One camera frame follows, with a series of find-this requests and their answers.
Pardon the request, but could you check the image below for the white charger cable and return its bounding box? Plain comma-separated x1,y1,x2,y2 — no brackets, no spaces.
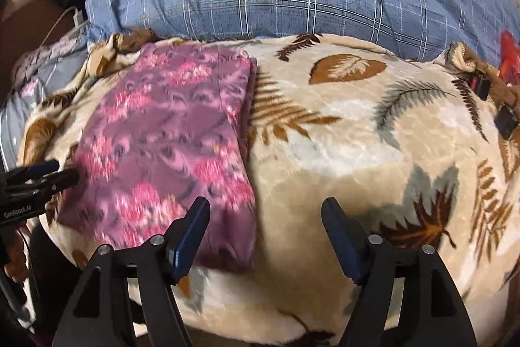
40,4,91,47

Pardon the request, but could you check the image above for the beige leaf-print fleece blanket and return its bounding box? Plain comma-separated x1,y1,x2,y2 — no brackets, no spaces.
15,33,519,346

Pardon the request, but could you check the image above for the red plastic bag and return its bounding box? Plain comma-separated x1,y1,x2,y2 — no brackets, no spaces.
499,30,520,86

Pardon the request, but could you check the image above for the brown knit garment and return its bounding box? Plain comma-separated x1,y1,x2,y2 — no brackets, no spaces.
114,27,161,55

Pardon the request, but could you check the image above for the pink floral garment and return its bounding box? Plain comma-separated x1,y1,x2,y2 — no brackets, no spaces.
57,43,257,272

